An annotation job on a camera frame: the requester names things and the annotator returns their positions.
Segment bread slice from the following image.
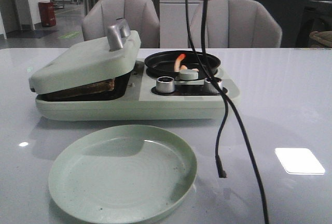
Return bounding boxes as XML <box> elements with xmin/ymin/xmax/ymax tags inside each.
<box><xmin>41</xmin><ymin>78</ymin><xmax>115</xmax><ymax>101</ymax></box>

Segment white cabinet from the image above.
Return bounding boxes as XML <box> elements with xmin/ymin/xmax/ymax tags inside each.
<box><xmin>159</xmin><ymin>0</ymin><xmax>189</xmax><ymax>48</ymax></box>

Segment right silver control knob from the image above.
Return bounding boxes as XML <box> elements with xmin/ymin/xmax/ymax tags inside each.
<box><xmin>203</xmin><ymin>77</ymin><xmax>223</xmax><ymax>94</ymax></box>

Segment black round frying pan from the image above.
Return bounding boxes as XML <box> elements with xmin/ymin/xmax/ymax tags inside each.
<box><xmin>144</xmin><ymin>50</ymin><xmax>205</xmax><ymax>80</ymax></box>

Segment grey upholstered chair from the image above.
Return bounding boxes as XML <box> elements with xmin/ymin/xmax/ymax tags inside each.
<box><xmin>205</xmin><ymin>0</ymin><xmax>282</xmax><ymax>48</ymax></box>
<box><xmin>81</xmin><ymin>0</ymin><xmax>160</xmax><ymax>48</ymax></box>

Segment mint green breakfast maker base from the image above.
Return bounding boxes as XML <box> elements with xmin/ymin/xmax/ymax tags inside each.
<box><xmin>36</xmin><ymin>58</ymin><xmax>225</xmax><ymax>121</ymax></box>

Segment left grey upholstered chair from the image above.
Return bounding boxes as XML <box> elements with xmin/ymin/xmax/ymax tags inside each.
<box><xmin>81</xmin><ymin>0</ymin><xmax>160</xmax><ymax>48</ymax></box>

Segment left silver control knob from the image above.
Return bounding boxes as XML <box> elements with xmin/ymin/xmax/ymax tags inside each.
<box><xmin>156</xmin><ymin>76</ymin><xmax>175</xmax><ymax>93</ymax></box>

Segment black cable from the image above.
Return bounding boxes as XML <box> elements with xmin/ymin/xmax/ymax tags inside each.
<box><xmin>180</xmin><ymin>0</ymin><xmax>270</xmax><ymax>224</ymax></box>
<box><xmin>201</xmin><ymin>0</ymin><xmax>230</xmax><ymax>179</ymax></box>

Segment right grey upholstered chair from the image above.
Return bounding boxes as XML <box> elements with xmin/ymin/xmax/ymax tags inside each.
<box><xmin>205</xmin><ymin>0</ymin><xmax>282</xmax><ymax>48</ymax></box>

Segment orange shrimp pieces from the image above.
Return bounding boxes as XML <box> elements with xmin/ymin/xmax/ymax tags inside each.
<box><xmin>174</xmin><ymin>53</ymin><xmax>199</xmax><ymax>72</ymax></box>

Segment silver control knob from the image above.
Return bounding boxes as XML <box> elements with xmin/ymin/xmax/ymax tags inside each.
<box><xmin>156</xmin><ymin>76</ymin><xmax>175</xmax><ymax>93</ymax></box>
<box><xmin>203</xmin><ymin>77</ymin><xmax>223</xmax><ymax>94</ymax></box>

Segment red trash bin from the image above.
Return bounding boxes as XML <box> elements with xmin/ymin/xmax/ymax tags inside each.
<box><xmin>38</xmin><ymin>2</ymin><xmax>56</xmax><ymax>27</ymax></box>

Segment mint green round plate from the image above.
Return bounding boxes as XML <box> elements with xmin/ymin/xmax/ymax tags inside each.
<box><xmin>48</xmin><ymin>124</ymin><xmax>197</xmax><ymax>223</ymax></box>

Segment mint green sandwich maker lid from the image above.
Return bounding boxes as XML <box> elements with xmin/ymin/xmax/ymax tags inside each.
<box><xmin>29</xmin><ymin>25</ymin><xmax>141</xmax><ymax>95</ymax></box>

